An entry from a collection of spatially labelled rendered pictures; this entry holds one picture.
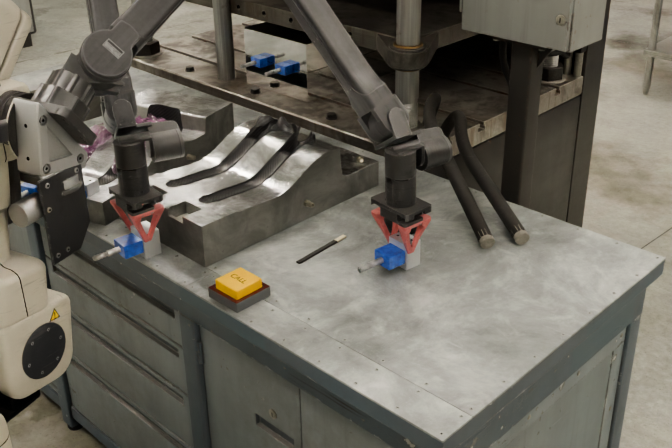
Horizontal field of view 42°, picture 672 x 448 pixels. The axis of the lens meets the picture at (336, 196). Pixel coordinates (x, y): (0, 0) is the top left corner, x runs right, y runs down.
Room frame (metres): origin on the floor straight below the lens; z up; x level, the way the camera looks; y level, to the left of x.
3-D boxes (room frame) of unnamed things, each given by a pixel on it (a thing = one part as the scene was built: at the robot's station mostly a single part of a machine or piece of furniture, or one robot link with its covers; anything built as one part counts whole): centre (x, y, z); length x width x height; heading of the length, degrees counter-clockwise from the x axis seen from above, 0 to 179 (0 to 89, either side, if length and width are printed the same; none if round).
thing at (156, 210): (1.48, 0.37, 0.88); 0.07 x 0.07 x 0.09; 40
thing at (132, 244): (1.47, 0.41, 0.83); 0.13 x 0.05 x 0.05; 130
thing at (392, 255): (1.41, -0.09, 0.83); 0.13 x 0.05 x 0.05; 128
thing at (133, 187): (1.49, 0.38, 0.96); 0.10 x 0.07 x 0.07; 40
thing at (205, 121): (1.89, 0.49, 0.86); 0.50 x 0.26 x 0.11; 153
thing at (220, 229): (1.70, 0.17, 0.87); 0.50 x 0.26 x 0.14; 136
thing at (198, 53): (2.75, -0.02, 0.76); 1.30 x 0.84 x 0.07; 46
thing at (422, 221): (1.43, -0.13, 0.88); 0.07 x 0.07 x 0.09; 38
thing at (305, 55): (2.65, 0.00, 0.87); 0.50 x 0.27 x 0.17; 136
